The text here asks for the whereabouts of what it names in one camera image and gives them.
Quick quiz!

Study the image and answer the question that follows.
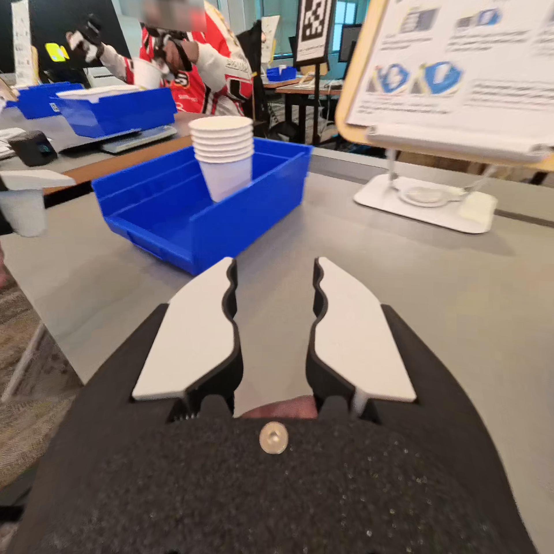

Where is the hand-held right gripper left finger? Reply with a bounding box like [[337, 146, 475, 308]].
[[132, 257, 244, 420]]

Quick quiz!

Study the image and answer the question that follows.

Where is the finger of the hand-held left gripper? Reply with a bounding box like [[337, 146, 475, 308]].
[[0, 170, 77, 238]]

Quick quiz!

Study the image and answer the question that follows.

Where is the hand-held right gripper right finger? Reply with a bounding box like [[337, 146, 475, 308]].
[[306, 257, 417, 420]]

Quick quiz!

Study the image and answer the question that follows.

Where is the stack of nested white cups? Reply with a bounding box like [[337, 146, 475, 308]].
[[188, 115, 254, 203]]

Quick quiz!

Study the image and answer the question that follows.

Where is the black display device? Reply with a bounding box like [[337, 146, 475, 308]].
[[8, 131, 58, 167]]

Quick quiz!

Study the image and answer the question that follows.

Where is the grey tray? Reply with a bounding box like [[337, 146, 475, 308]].
[[100, 126, 178, 154]]

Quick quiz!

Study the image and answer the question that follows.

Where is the large black monitor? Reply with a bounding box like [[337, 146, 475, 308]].
[[0, 0, 132, 74]]

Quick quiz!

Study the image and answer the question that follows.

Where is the black jacket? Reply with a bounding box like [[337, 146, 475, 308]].
[[236, 19, 278, 139]]

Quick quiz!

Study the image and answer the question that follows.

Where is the wooden display board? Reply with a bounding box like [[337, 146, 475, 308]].
[[335, 0, 554, 171]]

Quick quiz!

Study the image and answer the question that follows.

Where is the printed instruction sheet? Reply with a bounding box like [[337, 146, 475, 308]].
[[346, 0, 554, 135]]

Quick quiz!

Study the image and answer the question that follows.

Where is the white printed sign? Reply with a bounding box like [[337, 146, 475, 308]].
[[261, 15, 281, 63]]

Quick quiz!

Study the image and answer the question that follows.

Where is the white marker poster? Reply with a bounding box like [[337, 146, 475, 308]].
[[294, 0, 336, 63]]

